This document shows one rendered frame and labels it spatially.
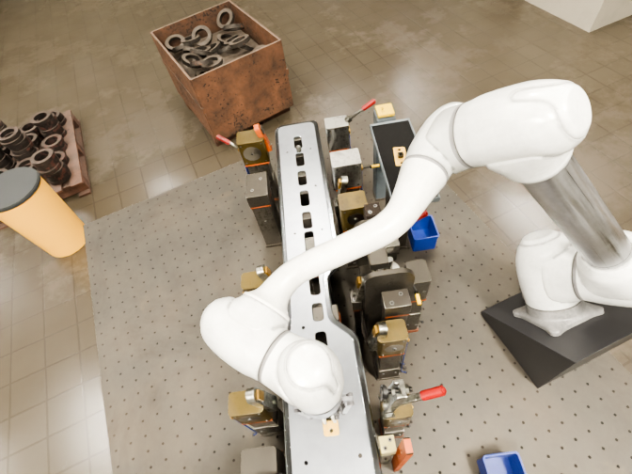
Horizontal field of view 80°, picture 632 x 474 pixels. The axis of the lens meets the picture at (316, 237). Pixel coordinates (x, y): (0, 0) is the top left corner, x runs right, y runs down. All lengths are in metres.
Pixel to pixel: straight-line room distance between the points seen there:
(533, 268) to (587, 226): 0.32
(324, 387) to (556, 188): 0.58
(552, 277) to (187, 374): 1.23
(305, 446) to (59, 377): 1.91
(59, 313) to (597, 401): 2.77
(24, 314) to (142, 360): 1.58
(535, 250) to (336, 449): 0.77
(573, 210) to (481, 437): 0.76
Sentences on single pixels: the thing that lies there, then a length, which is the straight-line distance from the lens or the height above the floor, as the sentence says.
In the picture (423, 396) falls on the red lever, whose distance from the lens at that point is 0.94.
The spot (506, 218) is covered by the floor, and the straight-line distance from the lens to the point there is 2.70.
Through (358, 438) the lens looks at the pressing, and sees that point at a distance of 1.05.
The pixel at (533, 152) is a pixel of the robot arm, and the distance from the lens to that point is 0.76.
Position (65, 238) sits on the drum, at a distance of 3.06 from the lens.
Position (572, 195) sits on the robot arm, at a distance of 0.91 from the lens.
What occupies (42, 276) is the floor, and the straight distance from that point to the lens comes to 3.19.
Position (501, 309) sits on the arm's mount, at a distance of 1.49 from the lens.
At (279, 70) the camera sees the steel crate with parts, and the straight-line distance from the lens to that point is 3.16.
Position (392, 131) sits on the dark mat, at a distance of 1.37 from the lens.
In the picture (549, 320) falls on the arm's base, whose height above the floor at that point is 0.89.
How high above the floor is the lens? 2.04
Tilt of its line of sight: 55 degrees down
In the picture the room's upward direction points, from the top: 12 degrees counter-clockwise
